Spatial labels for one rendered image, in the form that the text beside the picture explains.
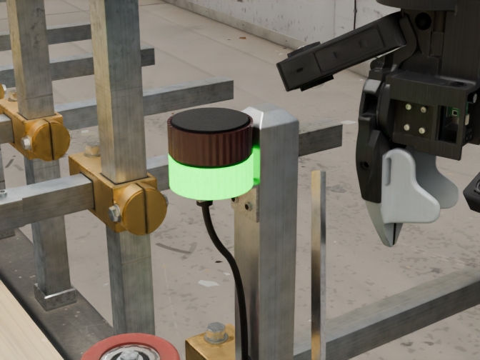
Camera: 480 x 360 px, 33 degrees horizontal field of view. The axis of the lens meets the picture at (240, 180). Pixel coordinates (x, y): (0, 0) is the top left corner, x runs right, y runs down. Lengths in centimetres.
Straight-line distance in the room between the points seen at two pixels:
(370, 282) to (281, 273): 201
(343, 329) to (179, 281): 186
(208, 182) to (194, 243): 230
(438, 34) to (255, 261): 21
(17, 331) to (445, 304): 42
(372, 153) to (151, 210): 29
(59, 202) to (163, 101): 36
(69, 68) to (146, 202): 59
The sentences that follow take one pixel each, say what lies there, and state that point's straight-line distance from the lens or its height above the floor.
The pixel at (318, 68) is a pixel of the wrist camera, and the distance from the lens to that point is 64.
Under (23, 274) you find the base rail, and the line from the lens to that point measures 125.
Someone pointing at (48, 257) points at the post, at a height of 78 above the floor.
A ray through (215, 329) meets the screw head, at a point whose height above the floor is 88.
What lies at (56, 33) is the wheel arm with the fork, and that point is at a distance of 163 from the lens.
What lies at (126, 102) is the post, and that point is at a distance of 80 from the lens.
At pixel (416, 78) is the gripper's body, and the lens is 60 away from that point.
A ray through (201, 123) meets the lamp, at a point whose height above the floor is 111.
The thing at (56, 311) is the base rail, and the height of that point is 70.
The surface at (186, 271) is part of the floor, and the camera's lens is 268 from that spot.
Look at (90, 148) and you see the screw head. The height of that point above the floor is 98.
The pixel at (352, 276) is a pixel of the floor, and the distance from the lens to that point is 267.
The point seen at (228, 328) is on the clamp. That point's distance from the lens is 77.
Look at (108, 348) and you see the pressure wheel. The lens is 68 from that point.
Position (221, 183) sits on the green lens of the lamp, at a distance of 56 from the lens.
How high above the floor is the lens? 128
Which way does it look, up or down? 22 degrees down
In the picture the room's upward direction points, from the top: straight up
